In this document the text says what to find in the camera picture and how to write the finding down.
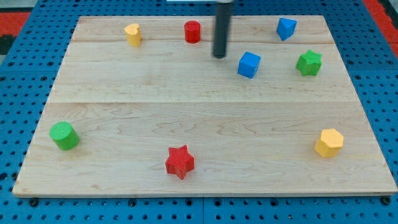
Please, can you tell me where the green cylinder block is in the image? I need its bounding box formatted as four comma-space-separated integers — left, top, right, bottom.
49, 121, 80, 151

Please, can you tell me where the green star block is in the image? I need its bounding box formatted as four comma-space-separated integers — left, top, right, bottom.
295, 50, 322, 76

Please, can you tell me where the light wooden board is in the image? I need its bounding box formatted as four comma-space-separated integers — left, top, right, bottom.
12, 16, 397, 198

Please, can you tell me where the yellow hexagon block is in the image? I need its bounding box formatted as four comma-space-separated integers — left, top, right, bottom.
314, 129, 344, 158

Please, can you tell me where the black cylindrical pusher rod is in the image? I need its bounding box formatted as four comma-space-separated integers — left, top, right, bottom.
213, 0, 234, 58

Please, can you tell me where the red star block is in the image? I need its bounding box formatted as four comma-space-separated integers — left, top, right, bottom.
165, 145, 195, 180

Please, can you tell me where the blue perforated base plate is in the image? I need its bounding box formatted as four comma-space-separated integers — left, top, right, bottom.
1, 1, 397, 223

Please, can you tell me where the blue triangular prism block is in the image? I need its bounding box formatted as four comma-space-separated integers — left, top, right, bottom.
277, 17, 297, 41

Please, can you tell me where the red cylinder block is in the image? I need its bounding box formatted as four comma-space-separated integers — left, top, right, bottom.
184, 21, 201, 44

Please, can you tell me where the blue cube block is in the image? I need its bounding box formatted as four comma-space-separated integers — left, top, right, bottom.
238, 52, 261, 79

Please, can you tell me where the yellow heart block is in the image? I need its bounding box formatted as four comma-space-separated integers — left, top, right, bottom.
124, 23, 142, 47

